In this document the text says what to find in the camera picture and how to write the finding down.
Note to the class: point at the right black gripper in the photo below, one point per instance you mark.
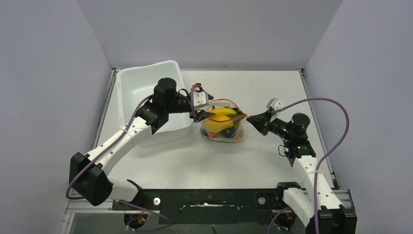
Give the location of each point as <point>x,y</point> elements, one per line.
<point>263,122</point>

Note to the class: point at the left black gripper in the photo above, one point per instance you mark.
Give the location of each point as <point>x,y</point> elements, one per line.
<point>201,114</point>

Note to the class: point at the yellow toy banana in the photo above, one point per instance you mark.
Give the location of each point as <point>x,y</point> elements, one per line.
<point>223,112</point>

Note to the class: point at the green toy vegetable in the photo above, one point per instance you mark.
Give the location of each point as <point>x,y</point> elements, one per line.
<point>238,116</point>

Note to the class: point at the clear zip top bag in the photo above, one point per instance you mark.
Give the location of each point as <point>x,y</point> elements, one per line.
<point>221,103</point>

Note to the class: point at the white plastic bin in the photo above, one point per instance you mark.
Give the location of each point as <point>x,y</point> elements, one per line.
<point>136,83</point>

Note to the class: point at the yellow toy lemon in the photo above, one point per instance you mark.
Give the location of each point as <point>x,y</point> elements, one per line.
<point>214,126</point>

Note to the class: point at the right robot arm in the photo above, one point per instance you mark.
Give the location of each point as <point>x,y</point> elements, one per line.
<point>318,209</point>

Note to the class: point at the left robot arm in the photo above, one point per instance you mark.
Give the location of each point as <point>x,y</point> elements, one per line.
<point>88,175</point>

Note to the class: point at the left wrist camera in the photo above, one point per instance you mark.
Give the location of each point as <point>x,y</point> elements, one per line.
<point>198,103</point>

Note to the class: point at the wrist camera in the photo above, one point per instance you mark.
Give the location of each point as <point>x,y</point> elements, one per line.
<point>198,103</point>
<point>275,105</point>

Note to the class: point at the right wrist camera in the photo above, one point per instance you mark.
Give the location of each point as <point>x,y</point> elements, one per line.
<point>275,105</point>

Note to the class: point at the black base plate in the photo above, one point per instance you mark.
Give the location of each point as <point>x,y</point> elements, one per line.
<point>208,206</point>

